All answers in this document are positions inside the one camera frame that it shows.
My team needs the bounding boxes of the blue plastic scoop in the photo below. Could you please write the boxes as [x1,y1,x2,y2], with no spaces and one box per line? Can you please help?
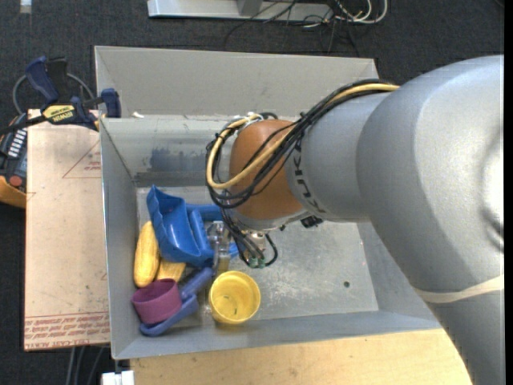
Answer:
[145,184,242,269]

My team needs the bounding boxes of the brown cardboard board, red print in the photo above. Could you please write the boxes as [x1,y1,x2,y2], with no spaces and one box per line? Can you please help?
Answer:
[22,109,111,352]

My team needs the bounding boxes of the yellow plastic cup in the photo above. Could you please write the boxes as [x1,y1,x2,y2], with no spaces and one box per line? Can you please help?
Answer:
[208,269,262,326]

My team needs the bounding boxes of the yellow toy corn cob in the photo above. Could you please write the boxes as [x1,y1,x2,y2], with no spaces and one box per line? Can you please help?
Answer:
[155,258,188,283]
[132,220,162,289]

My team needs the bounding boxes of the grey metal bin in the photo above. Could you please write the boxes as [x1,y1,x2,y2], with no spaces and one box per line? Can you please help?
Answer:
[94,45,442,361]

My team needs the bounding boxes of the lavender plastic scoop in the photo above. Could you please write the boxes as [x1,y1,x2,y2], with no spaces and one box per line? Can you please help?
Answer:
[138,265,215,338]

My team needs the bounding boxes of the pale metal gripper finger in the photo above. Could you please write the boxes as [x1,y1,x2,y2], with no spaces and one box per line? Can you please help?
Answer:
[205,221,223,273]
[220,230,233,273]

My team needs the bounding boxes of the purple plastic cup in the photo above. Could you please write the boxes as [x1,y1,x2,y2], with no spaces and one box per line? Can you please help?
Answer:
[131,278,184,326]

